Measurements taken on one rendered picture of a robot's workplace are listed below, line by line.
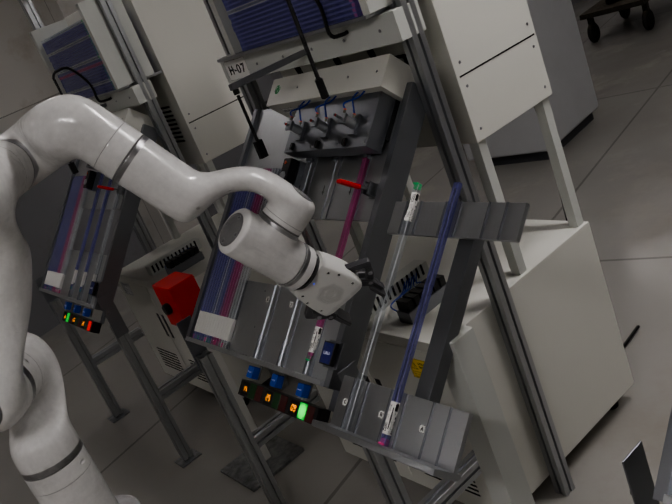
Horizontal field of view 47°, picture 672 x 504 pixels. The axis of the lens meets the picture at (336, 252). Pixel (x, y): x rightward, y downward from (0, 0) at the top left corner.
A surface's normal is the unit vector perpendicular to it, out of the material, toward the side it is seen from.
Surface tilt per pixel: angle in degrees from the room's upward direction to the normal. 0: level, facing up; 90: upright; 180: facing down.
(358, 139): 44
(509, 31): 90
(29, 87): 90
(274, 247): 97
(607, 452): 0
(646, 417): 0
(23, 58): 90
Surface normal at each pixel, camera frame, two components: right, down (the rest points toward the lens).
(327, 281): 0.22, 0.60
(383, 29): -0.72, 0.48
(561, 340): 0.60, 0.06
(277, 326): -0.76, -0.29
